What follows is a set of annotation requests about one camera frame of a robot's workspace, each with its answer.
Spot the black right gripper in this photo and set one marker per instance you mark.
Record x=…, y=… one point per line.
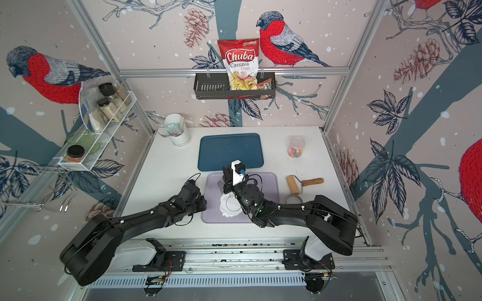
x=228, y=179

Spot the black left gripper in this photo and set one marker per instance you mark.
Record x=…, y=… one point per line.
x=203, y=204

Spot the white dough lump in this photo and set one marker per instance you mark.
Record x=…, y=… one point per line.
x=229, y=205

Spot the lilac silicone mat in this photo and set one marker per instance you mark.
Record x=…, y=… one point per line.
x=266, y=182

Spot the metal ring cutter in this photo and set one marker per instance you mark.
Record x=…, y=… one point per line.
x=294, y=199

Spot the wooden rolling pin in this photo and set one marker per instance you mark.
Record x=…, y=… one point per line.
x=296, y=185

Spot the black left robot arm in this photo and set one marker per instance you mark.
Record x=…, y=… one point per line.
x=89, y=254

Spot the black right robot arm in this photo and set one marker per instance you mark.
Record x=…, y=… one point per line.
x=334, y=225

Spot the teal plastic tray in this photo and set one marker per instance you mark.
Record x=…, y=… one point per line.
x=218, y=151

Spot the white utensil holder cup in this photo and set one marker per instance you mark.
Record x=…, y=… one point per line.
x=180, y=141

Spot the clear cup with candies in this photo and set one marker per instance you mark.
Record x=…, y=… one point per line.
x=296, y=147

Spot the teal paper carton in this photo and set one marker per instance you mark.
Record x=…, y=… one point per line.
x=174, y=129

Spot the small dark snack packet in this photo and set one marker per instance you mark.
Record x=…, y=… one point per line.
x=265, y=85

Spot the green glass bowl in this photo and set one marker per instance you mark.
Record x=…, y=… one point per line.
x=86, y=139

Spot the short brown powder jar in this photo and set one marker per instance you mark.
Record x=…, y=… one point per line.
x=75, y=154

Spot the black lid spice jar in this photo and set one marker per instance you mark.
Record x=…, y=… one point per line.
x=109, y=110
x=107, y=90

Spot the red Chuba chips bag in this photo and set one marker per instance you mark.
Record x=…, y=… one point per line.
x=241, y=60

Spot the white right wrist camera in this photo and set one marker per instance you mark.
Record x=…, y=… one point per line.
x=238, y=172

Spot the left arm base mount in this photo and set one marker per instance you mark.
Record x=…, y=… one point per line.
x=143, y=256

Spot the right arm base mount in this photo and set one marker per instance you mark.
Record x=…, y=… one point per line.
x=314, y=261

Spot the black wire wall basket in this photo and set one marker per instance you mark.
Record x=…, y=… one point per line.
x=218, y=86

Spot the clear acrylic wall shelf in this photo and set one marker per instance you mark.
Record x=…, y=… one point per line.
x=95, y=121

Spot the wire wall rack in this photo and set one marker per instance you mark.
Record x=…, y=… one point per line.
x=33, y=187

